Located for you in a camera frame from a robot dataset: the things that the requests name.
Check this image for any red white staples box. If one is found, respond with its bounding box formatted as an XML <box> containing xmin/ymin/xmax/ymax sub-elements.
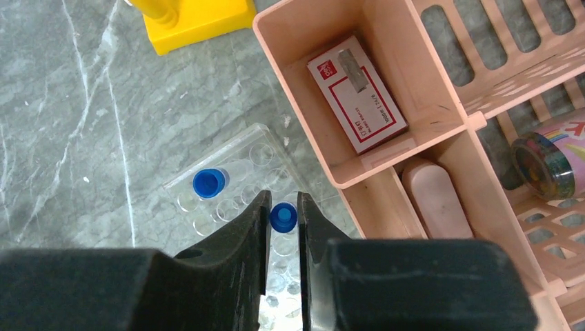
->
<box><xmin>307</xmin><ymin>36</ymin><xmax>408</xmax><ymax>154</ymax></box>

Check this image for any clear acrylic tube rack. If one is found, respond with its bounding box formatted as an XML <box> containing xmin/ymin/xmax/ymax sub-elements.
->
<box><xmin>162</xmin><ymin>123</ymin><xmax>362</xmax><ymax>331</ymax></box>

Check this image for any yellow test tube rack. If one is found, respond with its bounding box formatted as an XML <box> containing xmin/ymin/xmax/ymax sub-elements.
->
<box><xmin>129</xmin><ymin>0</ymin><xmax>257</xmax><ymax>56</ymax></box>

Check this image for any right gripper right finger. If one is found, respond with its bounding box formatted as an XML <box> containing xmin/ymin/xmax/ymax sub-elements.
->
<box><xmin>297</xmin><ymin>192</ymin><xmax>537</xmax><ymax>330</ymax></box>

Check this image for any blue capped test tube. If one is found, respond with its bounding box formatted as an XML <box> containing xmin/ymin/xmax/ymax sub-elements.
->
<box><xmin>192</xmin><ymin>168</ymin><xmax>229</xmax><ymax>199</ymax></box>
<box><xmin>269</xmin><ymin>201</ymin><xmax>297</xmax><ymax>234</ymax></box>

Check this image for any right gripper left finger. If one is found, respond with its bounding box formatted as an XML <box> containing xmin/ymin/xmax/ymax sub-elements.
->
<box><xmin>1</xmin><ymin>190</ymin><xmax>272</xmax><ymax>330</ymax></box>

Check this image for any colourful round tin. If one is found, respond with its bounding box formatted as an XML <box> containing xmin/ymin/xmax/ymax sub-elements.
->
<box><xmin>511</xmin><ymin>108</ymin><xmax>584</xmax><ymax>201</ymax></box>

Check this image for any orange mesh file organizer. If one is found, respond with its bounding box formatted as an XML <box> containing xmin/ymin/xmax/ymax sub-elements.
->
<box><xmin>253</xmin><ymin>1</ymin><xmax>584</xmax><ymax>330</ymax></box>

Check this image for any pink eraser block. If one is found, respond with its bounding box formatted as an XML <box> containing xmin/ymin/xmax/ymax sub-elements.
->
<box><xmin>401</xmin><ymin>158</ymin><xmax>473</xmax><ymax>239</ymax></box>

